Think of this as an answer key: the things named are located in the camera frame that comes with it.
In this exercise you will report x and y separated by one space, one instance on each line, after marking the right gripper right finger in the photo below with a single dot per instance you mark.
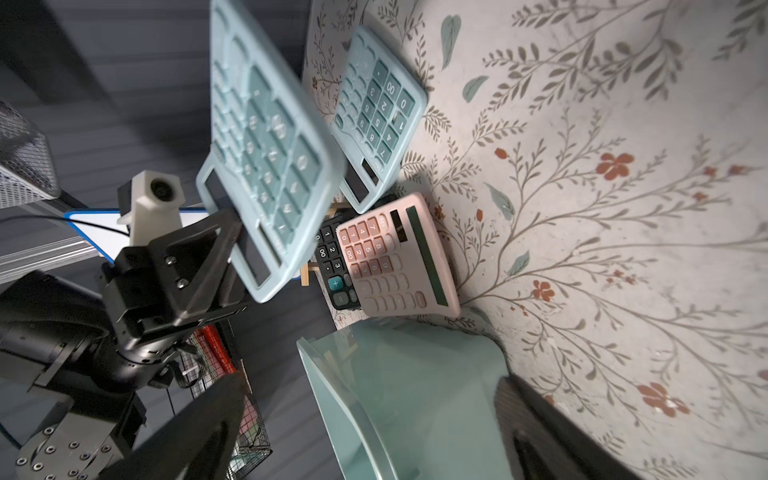
542 443

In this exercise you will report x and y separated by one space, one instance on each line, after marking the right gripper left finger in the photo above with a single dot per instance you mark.
196 444

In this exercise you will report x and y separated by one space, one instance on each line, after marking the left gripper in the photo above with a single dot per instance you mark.
157 295

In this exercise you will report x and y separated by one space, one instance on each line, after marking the mint green storage box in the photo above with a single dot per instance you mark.
405 400

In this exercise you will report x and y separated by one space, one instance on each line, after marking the teal calculator hidden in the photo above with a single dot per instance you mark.
272 156

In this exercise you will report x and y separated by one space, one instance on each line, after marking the black calculator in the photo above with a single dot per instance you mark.
330 257

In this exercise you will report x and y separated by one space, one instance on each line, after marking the teal calculator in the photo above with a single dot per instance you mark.
378 110

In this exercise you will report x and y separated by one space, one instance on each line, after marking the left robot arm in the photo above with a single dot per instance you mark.
93 351

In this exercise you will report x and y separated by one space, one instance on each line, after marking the small pink calculator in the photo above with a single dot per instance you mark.
397 262

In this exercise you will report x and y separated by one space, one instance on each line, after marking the blue framed whiteboard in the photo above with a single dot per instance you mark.
100 228

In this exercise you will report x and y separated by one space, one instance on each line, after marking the red folder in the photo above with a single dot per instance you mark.
210 336

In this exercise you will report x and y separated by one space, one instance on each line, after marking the black wire wall basket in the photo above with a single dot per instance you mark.
200 372

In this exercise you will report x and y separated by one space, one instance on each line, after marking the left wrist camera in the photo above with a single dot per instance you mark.
149 206

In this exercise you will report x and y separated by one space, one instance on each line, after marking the white mesh wall basket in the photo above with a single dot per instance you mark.
28 174

